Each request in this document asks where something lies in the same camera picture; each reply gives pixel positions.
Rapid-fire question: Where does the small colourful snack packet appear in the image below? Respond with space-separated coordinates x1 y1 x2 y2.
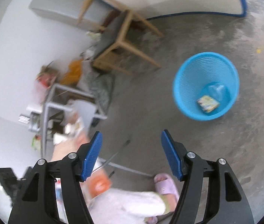
197 95 219 113

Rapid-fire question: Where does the clear plastic cup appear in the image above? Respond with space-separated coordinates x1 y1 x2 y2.
207 83 226 102

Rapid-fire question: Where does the blue plastic trash basket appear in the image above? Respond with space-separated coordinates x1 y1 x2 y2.
173 52 240 121

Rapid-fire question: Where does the pink slipper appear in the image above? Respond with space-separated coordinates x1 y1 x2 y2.
154 173 180 204

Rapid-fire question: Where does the white metal shelf table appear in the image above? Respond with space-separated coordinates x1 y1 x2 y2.
40 83 107 158

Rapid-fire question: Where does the yellow plastic bag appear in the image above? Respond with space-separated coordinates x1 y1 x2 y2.
60 59 83 85

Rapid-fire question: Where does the wooden chair black seat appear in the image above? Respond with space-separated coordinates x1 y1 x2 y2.
77 0 164 75

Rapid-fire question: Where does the grey refrigerator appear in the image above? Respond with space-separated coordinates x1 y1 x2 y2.
29 0 113 31

